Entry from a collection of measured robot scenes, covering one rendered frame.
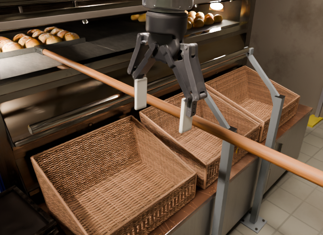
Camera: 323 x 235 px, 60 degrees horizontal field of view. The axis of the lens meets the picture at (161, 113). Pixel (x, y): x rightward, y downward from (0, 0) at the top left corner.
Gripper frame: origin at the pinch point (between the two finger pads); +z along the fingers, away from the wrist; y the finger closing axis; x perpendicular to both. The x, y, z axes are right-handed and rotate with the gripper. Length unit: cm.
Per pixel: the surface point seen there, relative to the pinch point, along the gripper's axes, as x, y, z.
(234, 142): 17.5, 8.1, 9.4
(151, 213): 22, -25, 60
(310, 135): 256, -38, 111
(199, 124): 17.3, -2.8, 9.1
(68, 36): 35, -111, 4
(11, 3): -6, -64, -17
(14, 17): -7, -59, -13
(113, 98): 13.2, -36.8, 11.6
